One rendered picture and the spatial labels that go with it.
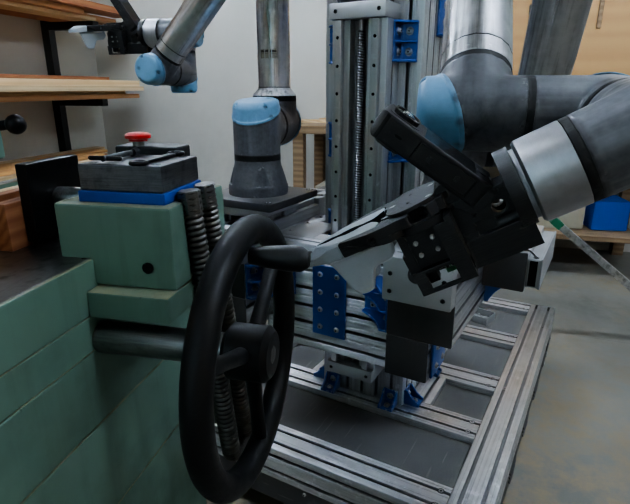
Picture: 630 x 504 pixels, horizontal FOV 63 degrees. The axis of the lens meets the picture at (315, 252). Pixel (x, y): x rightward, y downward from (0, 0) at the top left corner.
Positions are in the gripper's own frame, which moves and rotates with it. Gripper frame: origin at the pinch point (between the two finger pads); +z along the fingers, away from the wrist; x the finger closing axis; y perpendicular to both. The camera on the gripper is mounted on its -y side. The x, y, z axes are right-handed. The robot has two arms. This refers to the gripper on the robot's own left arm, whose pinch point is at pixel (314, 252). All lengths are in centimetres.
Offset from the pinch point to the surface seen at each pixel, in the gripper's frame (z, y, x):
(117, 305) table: 20.5, -4.6, -4.8
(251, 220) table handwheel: 3.3, -5.9, -2.1
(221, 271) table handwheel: 4.0, -4.0, -10.1
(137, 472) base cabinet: 36.6, 16.7, -1.6
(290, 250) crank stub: 0.1, -2.1, -4.5
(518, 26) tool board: -60, -6, 332
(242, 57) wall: 115, -83, 334
